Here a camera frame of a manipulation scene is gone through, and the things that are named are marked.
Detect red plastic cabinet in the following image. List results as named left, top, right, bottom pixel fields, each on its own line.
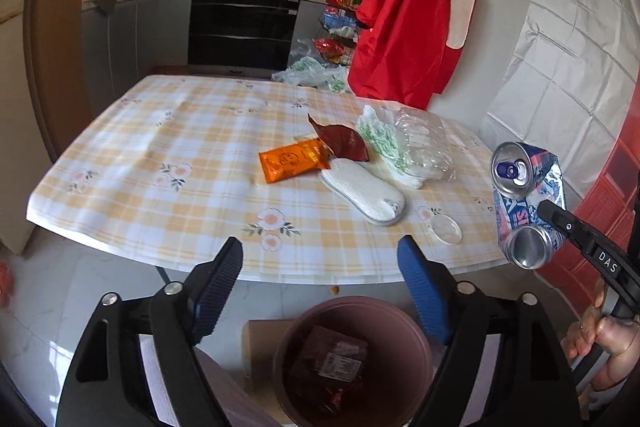
left=537, top=107, right=640, bottom=308

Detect plastic bags on floor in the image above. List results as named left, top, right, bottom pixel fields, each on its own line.
left=272, top=39, right=353, bottom=95

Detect green printed plastic bag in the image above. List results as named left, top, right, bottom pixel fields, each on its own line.
left=356, top=104, right=436, bottom=190

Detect clear plastic container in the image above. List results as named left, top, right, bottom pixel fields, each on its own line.
left=394, top=107, right=455, bottom=182

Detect black oven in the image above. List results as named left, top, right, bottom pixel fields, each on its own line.
left=187, top=0, right=301, bottom=75

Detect red apron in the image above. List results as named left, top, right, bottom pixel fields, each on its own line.
left=347, top=0, right=482, bottom=110

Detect red plastic bag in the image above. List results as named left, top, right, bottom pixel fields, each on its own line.
left=0, top=259, right=16, bottom=308

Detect red packet with white label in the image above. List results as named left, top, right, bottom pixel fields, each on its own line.
left=287, top=326, right=371, bottom=413

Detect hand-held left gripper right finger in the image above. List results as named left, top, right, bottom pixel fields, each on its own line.
left=397, top=235, right=582, bottom=427

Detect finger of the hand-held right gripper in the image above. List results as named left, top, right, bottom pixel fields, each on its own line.
left=537, top=200, right=598, bottom=258

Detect round plastic lid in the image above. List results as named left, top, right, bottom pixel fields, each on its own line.
left=431, top=213, right=462, bottom=245

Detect grey base cabinets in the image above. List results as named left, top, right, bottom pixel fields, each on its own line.
left=82, top=0, right=193, bottom=108

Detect white wall sheet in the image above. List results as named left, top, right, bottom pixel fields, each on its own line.
left=482, top=0, right=640, bottom=218

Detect orange snack packet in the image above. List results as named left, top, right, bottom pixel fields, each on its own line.
left=258, top=138, right=332, bottom=185

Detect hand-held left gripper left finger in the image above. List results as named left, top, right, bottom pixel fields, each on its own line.
left=55, top=236, right=244, bottom=427

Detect wire rack with snacks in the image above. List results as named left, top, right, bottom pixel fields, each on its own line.
left=312, top=0, right=363, bottom=68

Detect mauve plastic bin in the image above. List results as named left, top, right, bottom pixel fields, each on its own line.
left=272, top=296, right=435, bottom=427

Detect white oval foam pad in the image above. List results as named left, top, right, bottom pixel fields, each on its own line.
left=319, top=158, right=407, bottom=226

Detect person's right hand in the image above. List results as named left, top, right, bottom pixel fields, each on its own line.
left=561, top=279, right=640, bottom=393

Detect crushed blue red can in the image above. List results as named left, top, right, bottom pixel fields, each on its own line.
left=490, top=142, right=568, bottom=270

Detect cardboard box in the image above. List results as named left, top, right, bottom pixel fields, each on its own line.
left=241, top=319, right=301, bottom=383

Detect dark red foil wrapper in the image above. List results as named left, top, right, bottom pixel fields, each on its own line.
left=307, top=113, right=371, bottom=162

